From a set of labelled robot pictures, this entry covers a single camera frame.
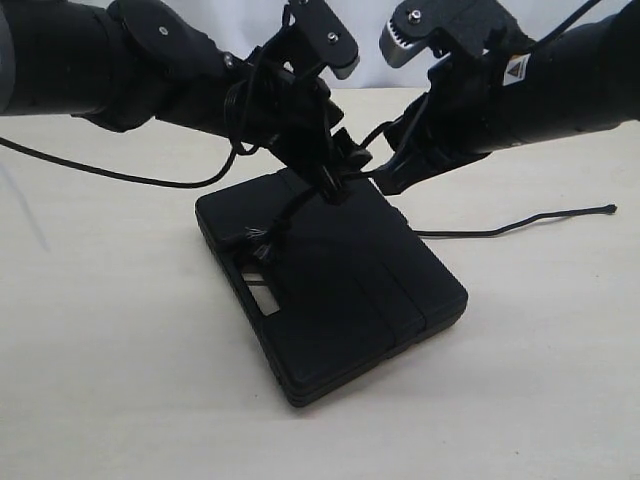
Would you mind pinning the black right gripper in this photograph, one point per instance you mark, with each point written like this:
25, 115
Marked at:
456, 122

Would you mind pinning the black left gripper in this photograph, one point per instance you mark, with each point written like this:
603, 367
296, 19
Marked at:
281, 104

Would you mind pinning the black plastic tool case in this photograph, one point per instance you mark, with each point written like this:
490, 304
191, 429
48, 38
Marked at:
351, 286

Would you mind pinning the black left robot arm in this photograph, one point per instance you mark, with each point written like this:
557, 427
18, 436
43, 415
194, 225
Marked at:
123, 65

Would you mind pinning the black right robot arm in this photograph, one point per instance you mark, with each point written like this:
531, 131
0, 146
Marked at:
579, 79

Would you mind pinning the white backdrop curtain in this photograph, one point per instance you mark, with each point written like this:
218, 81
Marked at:
133, 61

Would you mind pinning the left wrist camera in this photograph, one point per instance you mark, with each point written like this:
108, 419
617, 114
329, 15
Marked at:
317, 39

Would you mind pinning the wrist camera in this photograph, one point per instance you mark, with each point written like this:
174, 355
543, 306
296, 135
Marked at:
462, 28
317, 39

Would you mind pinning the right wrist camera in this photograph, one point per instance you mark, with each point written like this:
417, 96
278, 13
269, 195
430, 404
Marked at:
462, 28

